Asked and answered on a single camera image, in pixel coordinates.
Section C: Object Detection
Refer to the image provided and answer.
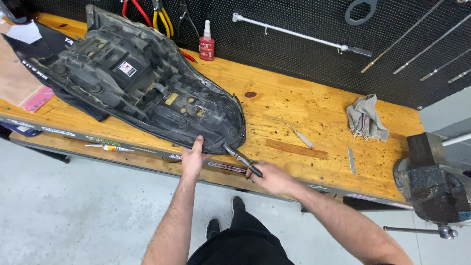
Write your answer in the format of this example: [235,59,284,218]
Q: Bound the blue box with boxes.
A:
[0,122,43,138]

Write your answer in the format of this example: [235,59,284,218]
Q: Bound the person's left hand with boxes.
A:
[181,135,212,180]

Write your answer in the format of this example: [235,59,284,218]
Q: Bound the person's left black shoe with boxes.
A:
[205,218,221,242]

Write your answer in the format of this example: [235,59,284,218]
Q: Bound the long metal rod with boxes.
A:
[447,68,471,84]
[361,0,445,74]
[420,47,471,82]
[393,13,471,75]

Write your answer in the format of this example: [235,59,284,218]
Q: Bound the black motorcycle seat base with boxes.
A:
[16,4,247,155]

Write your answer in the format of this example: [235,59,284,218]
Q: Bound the brown cardboard sheet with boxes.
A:
[0,20,44,107]

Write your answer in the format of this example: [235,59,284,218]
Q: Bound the pink paper sheet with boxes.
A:
[20,85,55,113]

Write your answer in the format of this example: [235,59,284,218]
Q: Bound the black seat cover fabric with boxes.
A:
[1,21,110,123]

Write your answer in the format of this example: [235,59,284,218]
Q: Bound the grey striped rag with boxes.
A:
[346,94,390,142]

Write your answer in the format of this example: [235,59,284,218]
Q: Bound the dark bench vise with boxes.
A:
[383,132,471,240]

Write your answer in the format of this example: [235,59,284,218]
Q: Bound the grey ring wrench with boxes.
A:
[344,0,379,26]

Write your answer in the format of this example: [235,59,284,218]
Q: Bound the white paper sheet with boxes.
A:
[7,21,43,45]

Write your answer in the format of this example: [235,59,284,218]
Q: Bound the person's right hand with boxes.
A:
[246,161,300,198]

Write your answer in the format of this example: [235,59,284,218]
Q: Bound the white pipe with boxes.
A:
[441,132,471,147]

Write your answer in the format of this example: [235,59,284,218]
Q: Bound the long white bar tool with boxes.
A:
[232,12,373,58]

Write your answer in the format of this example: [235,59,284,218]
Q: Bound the slim black pliers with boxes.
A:
[177,0,200,38]

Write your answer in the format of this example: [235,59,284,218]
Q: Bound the person's black shoe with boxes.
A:
[205,218,221,242]
[231,196,246,216]

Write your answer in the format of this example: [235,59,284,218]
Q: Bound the person's right black shoe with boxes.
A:
[231,196,246,216]

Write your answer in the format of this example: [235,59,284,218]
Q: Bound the person's black trousers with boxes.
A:
[186,209,296,265]

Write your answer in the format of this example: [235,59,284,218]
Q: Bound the red handled pliers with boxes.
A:
[121,0,152,27]

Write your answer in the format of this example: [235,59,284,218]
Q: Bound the small clear handled screwdriver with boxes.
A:
[285,122,316,150]

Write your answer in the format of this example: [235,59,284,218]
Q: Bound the flat metal strip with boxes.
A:
[347,146,357,175]

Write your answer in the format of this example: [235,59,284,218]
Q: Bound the red threadlocker bottle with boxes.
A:
[199,20,215,62]

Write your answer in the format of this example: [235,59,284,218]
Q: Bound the red pen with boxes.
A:
[180,49,198,64]

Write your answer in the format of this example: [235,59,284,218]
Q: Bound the yellow handled pliers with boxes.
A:
[152,0,174,38]

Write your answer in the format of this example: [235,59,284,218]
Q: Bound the black perforated tool board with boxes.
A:
[31,0,471,110]

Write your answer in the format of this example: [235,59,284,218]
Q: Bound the white sealant tube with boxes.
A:
[84,143,136,153]

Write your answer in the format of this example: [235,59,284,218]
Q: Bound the black handled pliers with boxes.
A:
[222,143,264,179]

